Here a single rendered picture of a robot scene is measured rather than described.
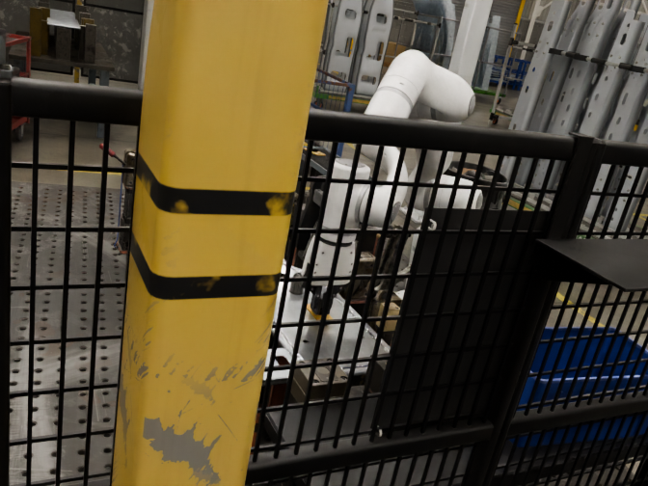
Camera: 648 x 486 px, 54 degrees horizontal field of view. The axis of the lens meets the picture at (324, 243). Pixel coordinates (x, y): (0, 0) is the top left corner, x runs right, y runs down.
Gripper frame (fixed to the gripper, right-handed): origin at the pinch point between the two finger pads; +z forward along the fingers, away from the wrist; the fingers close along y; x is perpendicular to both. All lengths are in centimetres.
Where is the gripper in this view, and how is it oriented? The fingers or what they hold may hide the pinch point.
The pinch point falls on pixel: (321, 303)
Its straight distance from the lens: 138.3
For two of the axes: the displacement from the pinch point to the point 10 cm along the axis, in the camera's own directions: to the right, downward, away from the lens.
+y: -8.9, 0.0, -4.6
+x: 4.2, 4.0, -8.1
